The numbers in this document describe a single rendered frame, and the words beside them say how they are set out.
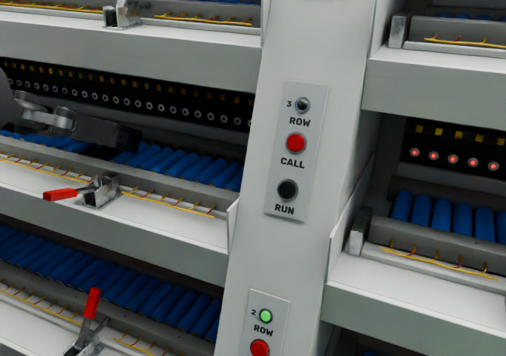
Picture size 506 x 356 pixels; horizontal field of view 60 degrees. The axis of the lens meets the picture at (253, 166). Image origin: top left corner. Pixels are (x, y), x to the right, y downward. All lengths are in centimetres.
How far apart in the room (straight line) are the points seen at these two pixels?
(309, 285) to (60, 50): 38
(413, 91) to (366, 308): 19
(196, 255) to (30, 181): 26
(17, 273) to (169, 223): 31
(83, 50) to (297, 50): 25
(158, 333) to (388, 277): 30
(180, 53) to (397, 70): 21
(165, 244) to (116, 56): 21
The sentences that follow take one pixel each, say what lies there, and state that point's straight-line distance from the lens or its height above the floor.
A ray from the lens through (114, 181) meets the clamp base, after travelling 54.
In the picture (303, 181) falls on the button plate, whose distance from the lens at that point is 39.
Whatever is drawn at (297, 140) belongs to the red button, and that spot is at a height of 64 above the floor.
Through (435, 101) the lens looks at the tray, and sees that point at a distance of 39.
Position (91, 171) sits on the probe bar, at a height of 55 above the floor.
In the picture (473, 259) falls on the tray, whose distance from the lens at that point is 46.
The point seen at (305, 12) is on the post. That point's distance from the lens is 41.
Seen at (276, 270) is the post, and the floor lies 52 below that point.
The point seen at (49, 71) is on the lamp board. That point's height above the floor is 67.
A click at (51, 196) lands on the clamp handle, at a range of 48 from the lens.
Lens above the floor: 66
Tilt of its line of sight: 7 degrees down
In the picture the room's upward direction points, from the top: 9 degrees clockwise
